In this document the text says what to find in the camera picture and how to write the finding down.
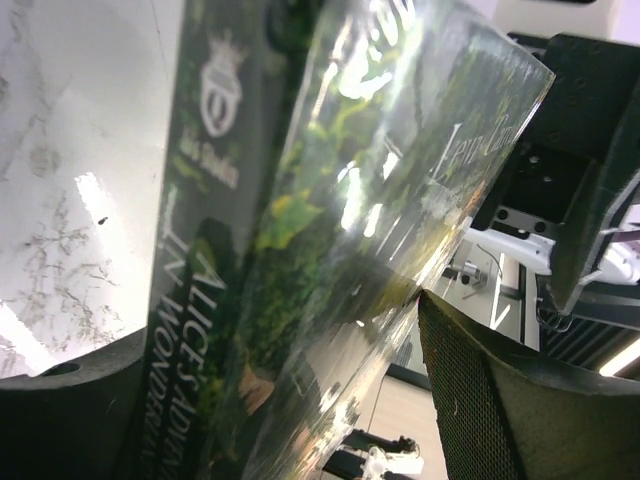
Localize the green forest cover book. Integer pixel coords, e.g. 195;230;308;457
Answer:
113;1;553;479

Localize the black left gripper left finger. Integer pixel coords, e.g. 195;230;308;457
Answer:
1;329;146;479

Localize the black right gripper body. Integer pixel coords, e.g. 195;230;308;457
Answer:
472;32;639;313

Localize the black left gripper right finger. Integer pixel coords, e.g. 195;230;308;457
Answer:
418;291;639;479

